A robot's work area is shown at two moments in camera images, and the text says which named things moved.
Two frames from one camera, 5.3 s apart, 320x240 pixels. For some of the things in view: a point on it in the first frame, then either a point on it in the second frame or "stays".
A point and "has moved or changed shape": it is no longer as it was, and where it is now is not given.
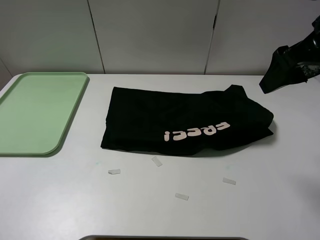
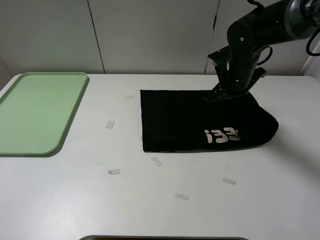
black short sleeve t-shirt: (184, 122) has moved or changed shape
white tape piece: (157, 161) stays
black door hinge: (214, 22) stays
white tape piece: (181, 196) stays
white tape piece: (114, 171) stays
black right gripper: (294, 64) → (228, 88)
